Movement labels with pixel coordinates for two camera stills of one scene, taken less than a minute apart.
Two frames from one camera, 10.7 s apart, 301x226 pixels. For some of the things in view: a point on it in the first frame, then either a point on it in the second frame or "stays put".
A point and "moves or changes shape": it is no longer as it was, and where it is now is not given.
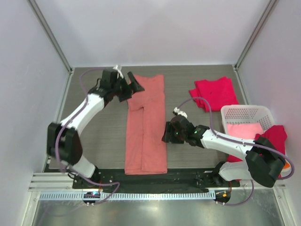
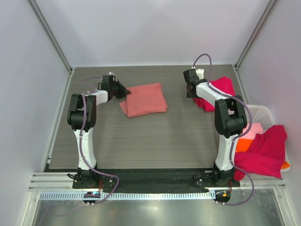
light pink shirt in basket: (245, 130) stays put
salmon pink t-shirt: (146, 151) moves or changes shape
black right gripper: (169, 127) to (191, 96)
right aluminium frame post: (269, 8) stays put
